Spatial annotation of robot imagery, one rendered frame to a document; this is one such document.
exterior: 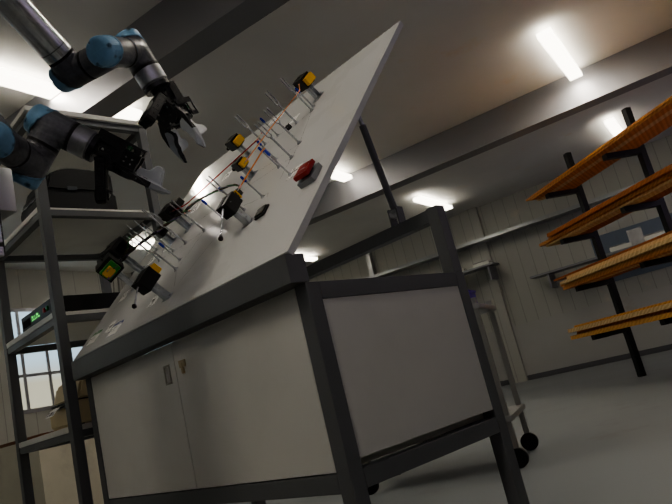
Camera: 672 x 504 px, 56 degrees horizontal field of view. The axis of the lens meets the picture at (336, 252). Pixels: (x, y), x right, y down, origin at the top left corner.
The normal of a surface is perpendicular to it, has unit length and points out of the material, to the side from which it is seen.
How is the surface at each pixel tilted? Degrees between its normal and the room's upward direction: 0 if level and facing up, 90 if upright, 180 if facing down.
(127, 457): 90
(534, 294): 90
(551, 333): 90
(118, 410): 90
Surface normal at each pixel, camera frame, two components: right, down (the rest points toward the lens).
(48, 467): 0.81, -0.31
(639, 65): -0.54, -0.05
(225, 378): -0.71, 0.02
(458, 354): 0.67, -0.32
